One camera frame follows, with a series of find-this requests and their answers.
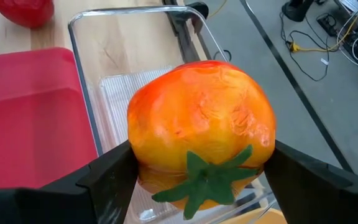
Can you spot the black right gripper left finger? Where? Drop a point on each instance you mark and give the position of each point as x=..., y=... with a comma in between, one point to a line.
x=73, y=202

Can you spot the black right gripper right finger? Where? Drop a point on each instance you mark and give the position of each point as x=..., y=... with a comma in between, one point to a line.
x=322, y=199

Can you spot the orange red tomato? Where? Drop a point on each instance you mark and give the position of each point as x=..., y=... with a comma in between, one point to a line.
x=197, y=118

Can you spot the red plastic bin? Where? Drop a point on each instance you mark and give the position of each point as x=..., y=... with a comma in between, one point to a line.
x=26, y=124

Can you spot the black floor tape strip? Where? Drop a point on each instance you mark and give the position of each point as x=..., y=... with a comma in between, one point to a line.
x=293, y=81

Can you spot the clear plastic bin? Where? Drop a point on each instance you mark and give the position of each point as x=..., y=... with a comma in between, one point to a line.
x=113, y=87

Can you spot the white tag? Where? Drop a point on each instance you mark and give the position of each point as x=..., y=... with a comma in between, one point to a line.
x=324, y=61

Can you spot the black power strip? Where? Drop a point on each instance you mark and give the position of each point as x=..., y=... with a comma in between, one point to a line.
x=327, y=24

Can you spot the black stand base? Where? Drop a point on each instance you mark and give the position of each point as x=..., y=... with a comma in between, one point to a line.
x=297, y=11

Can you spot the black table frame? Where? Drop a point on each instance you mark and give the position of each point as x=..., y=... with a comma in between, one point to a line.
x=185, y=40

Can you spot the black frame clamp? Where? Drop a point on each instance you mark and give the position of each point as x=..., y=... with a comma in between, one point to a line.
x=199, y=7

